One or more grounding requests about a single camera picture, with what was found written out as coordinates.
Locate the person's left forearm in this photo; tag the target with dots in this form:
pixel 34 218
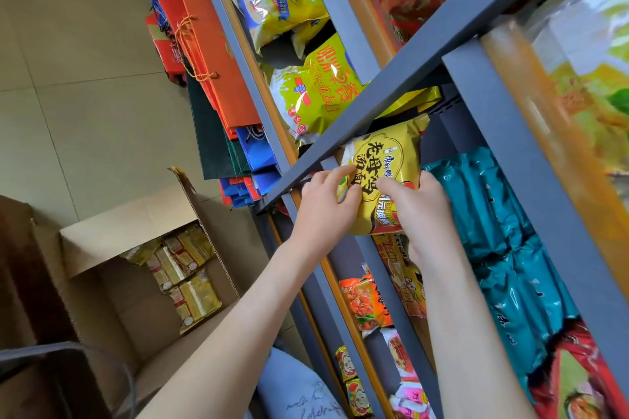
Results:
pixel 231 345

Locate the stack of red packets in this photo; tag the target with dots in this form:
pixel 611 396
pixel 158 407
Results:
pixel 580 379

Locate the dark green gift bag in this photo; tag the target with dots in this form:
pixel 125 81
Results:
pixel 211 139

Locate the teal noodle packets row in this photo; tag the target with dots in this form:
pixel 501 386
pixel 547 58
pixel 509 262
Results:
pixel 491 217

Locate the large orange gift bag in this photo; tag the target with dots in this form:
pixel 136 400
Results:
pixel 221 65

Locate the pink snack packet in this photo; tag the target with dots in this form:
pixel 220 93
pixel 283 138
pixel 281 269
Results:
pixel 408 384

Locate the person's right forearm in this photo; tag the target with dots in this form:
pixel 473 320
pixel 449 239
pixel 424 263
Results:
pixel 467 345

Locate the grey metal shelf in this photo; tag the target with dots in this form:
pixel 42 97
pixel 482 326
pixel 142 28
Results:
pixel 491 89

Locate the bunch of small gift bags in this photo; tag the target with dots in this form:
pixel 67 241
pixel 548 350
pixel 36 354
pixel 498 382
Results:
pixel 238 190

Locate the row of blue gift bags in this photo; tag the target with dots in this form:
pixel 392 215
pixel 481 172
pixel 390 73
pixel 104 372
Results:
pixel 258 151

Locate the yellow blue snack bag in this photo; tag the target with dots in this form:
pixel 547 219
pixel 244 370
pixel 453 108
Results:
pixel 275 1

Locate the stack of green cartoon packets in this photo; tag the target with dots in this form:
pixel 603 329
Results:
pixel 351 379

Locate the person's left hand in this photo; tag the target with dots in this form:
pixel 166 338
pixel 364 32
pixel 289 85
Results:
pixel 322 217

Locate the cardboard cartons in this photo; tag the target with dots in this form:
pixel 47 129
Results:
pixel 49 394

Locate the person's right hand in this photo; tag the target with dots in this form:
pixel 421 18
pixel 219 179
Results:
pixel 427 227

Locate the row of yellow snack bags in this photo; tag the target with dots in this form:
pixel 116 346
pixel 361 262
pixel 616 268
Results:
pixel 589 89

